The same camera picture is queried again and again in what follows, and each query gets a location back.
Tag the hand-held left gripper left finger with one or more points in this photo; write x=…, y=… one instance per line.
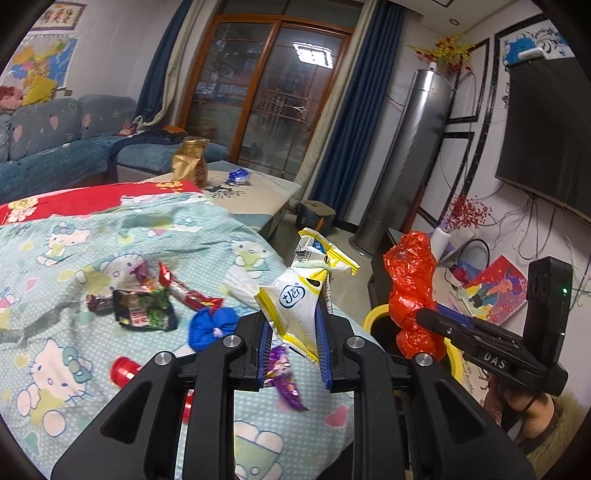
x=264, y=360

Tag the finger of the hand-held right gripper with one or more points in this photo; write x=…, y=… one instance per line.
x=461, y=328

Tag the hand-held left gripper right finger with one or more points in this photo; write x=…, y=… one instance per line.
x=323, y=355

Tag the yellow white snack packet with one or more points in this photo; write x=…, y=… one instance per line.
x=291, y=300

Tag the yellow rimmed black bin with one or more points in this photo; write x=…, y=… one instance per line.
x=375, y=316

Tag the red plastic bag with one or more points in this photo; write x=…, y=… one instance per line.
x=411, y=286

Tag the white foam net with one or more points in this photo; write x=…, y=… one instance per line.
x=242, y=284

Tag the purple candy wrapper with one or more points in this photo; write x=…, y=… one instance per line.
x=288, y=387

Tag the colourful figure painting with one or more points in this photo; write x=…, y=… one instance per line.
x=498, y=290

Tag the blue crumpled bag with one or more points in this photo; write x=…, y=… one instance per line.
x=207, y=327

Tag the white ribbed vase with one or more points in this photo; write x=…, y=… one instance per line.
x=439, y=247

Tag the red snack wrapper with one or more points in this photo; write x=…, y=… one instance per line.
x=194, y=297

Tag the red berry branches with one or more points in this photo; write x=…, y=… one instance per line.
x=468, y=212

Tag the black snack packet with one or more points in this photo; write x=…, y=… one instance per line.
x=143, y=314

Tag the red bottle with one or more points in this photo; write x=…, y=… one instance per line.
x=124, y=369

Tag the pink candy wrapper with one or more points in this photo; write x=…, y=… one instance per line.
x=145, y=277

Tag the light topped coffee table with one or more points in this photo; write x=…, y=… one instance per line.
x=263, y=194

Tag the small dark red wrapper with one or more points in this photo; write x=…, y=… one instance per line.
x=99, y=303

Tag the silver tower air conditioner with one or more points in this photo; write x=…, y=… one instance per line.
x=406, y=161

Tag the blue white wrapper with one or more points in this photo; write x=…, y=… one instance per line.
x=240, y=176

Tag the cartoon cat printed blanket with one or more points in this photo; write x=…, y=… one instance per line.
x=69, y=277

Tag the golden paper bag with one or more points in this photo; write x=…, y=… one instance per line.
x=189, y=161

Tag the blue curtain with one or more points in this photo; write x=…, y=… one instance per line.
x=161, y=69
x=355, y=115

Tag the red floral blanket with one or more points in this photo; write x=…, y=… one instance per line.
x=69, y=203

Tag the wooden glass sliding door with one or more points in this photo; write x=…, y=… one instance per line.
x=268, y=92

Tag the yellow flower decoration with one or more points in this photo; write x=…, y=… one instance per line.
x=445, y=50

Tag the blue grey sofa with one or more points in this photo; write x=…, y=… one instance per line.
x=46, y=152

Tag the yellow cushion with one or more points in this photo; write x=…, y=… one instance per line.
x=37, y=90

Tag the red clothes pile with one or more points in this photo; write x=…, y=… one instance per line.
x=9, y=98

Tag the black wall television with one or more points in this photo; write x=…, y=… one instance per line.
x=549, y=134

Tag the map wall poster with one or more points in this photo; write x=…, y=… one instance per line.
x=41, y=64

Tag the embroidered wall poster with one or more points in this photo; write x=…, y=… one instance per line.
x=57, y=16

